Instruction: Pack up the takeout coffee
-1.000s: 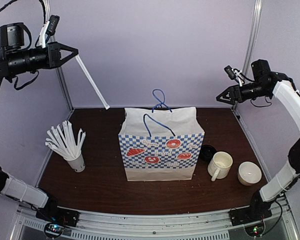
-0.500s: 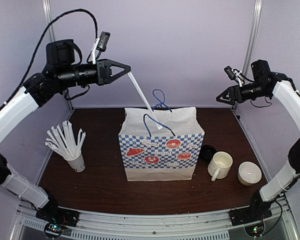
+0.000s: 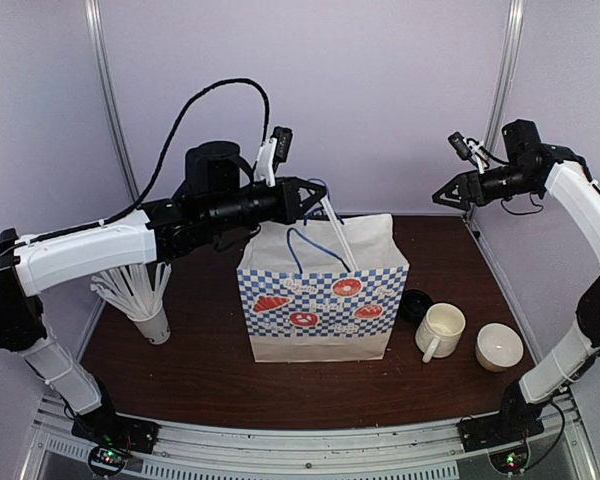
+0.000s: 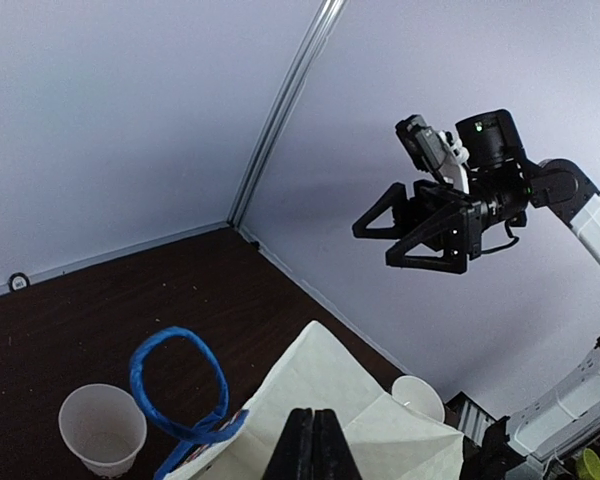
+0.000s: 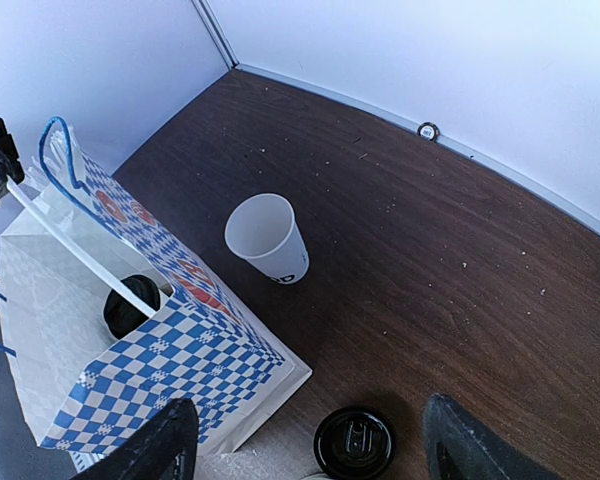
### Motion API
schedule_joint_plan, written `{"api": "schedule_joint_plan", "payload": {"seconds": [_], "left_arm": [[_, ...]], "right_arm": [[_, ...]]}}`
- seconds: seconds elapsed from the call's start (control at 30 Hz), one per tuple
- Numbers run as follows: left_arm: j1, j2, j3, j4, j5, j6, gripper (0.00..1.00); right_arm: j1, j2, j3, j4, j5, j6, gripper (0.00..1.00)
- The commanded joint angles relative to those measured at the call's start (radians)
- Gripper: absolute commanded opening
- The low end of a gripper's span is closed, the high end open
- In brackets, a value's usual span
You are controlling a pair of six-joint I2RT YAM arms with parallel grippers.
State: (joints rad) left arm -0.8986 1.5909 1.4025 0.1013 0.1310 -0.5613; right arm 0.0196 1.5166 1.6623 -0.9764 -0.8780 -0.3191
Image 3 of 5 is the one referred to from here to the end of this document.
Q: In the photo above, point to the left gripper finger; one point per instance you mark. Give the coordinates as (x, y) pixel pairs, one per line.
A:
(309, 203)
(314, 187)

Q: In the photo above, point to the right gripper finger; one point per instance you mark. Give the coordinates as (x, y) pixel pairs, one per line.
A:
(454, 188)
(444, 199)

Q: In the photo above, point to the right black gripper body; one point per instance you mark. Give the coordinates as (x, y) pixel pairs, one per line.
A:
(476, 178)

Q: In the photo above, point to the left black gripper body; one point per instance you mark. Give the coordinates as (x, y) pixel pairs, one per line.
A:
(287, 210)

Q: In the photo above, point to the single white straw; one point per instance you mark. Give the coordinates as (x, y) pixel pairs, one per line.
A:
(336, 224)

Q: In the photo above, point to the blue checkered paper bag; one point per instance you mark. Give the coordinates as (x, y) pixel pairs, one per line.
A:
(301, 300)

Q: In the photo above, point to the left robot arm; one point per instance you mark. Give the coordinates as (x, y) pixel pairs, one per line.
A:
(219, 193)

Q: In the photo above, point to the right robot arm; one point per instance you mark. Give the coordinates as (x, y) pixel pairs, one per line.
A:
(535, 167)

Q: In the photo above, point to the stack of black lids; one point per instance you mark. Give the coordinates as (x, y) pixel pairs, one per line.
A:
(414, 305)

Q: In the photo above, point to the cream ceramic mug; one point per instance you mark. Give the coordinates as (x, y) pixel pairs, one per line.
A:
(440, 331)

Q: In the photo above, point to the cream ceramic bowl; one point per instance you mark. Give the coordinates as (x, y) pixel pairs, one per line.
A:
(498, 347)

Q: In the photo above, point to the paper cup holding straws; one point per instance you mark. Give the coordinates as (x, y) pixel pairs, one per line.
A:
(155, 329)

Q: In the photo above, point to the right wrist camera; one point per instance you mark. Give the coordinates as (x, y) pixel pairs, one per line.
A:
(471, 150)

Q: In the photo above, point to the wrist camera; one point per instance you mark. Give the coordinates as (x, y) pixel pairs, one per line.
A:
(271, 154)
(471, 150)

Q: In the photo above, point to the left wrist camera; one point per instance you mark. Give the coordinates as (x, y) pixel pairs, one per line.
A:
(271, 154)

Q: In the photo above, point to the right aluminium frame post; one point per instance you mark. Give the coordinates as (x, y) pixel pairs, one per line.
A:
(508, 63)

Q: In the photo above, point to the aluminium frame post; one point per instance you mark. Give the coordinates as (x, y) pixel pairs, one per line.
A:
(508, 63)
(96, 32)

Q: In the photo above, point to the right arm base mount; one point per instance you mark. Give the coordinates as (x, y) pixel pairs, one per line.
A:
(497, 429)

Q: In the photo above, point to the aluminium front rail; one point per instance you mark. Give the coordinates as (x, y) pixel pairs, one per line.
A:
(415, 439)

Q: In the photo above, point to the left aluminium frame post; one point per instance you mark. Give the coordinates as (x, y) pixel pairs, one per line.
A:
(96, 32)

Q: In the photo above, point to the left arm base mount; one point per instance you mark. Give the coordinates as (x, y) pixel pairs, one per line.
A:
(105, 427)

